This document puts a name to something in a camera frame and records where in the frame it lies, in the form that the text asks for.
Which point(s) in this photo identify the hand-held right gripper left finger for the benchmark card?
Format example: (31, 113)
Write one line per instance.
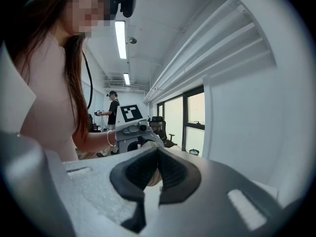
(103, 181)

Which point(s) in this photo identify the person's pink top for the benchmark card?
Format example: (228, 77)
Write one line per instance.
(49, 95)

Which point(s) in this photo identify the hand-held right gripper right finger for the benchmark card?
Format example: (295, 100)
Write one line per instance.
(209, 194)

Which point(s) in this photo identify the black framed window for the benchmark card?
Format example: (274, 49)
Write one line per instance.
(172, 117)

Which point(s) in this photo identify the black office chair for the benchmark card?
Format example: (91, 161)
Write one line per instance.
(159, 127)
(93, 126)

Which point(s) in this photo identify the white ceiling pipes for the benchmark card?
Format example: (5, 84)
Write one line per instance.
(209, 51)

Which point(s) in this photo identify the long ceiling light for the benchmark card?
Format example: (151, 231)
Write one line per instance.
(120, 39)
(126, 78)

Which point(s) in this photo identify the ceiling air vent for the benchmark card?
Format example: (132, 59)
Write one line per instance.
(116, 84)

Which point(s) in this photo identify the black head-mounted camera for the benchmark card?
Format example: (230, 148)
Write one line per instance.
(129, 1)

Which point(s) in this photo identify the person's left forearm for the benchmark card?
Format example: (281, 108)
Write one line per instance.
(96, 142)

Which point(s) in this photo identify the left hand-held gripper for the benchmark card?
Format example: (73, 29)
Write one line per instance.
(129, 113)

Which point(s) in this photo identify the black trash bin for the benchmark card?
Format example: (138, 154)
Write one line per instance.
(194, 152)

